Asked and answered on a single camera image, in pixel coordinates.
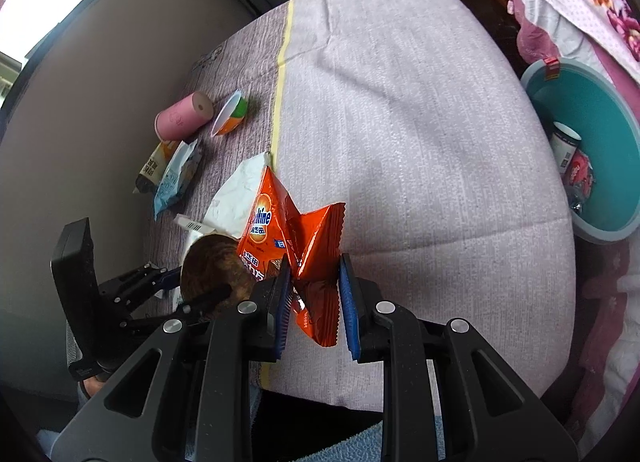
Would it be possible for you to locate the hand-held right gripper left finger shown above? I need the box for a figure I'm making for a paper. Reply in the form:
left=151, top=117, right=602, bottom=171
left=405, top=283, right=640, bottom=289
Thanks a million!
left=50, top=254, right=296, bottom=462

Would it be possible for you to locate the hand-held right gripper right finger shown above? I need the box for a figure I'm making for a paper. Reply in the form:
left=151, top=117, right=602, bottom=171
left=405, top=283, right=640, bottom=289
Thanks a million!
left=336, top=252, right=582, bottom=462

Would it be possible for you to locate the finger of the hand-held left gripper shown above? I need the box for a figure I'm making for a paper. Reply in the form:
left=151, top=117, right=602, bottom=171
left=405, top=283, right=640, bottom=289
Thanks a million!
left=121, top=283, right=234, bottom=339
left=99, top=264, right=183, bottom=311

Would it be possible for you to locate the brown paper bowl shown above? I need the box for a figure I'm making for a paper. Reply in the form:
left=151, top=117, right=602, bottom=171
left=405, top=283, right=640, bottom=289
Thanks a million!
left=179, top=234, right=259, bottom=321

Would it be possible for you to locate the white medicine box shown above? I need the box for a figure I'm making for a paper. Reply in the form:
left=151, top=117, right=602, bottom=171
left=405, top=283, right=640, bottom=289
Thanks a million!
left=173, top=213, right=209, bottom=234

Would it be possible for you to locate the orange snack wrapper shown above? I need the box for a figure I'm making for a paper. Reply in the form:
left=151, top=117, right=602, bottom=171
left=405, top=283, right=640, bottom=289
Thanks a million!
left=235, top=166, right=348, bottom=348

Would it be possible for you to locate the light blue snack wrapper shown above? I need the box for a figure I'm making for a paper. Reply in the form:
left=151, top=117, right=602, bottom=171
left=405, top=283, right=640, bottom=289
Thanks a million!
left=152, top=138, right=204, bottom=222

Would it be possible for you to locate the white wrapper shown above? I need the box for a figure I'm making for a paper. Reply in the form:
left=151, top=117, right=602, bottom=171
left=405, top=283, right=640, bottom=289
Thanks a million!
left=205, top=152, right=272, bottom=238

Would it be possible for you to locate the yellow brown snack wrapper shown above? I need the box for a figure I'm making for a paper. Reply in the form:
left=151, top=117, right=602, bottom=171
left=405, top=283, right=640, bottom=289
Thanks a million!
left=132, top=139, right=184, bottom=195

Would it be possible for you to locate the pink paper cup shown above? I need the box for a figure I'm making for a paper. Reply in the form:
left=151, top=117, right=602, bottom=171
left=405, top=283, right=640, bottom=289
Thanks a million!
left=154, top=91, right=217, bottom=141

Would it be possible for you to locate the small plastic jelly cup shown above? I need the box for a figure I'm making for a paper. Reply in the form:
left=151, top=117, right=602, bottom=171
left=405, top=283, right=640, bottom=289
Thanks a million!
left=211, top=89, right=250, bottom=137

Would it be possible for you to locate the white red-print paper cup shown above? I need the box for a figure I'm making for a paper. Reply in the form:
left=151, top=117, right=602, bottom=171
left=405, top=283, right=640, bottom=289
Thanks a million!
left=550, top=121, right=584, bottom=176

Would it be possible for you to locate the teal plastic bin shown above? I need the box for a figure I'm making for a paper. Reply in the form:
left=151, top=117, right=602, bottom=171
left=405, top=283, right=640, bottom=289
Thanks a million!
left=520, top=58, right=640, bottom=246

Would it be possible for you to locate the person's left forearm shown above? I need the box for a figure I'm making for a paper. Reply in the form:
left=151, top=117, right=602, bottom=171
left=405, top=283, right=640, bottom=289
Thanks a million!
left=35, top=429, right=67, bottom=461

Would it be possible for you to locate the person's left hand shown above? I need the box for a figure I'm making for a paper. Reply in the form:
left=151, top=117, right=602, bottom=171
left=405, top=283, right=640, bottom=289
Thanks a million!
left=77, top=375, right=108, bottom=400

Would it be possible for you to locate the purple grey bed sheet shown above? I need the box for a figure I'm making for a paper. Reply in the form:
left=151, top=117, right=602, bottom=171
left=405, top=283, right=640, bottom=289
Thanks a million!
left=135, top=0, right=579, bottom=416

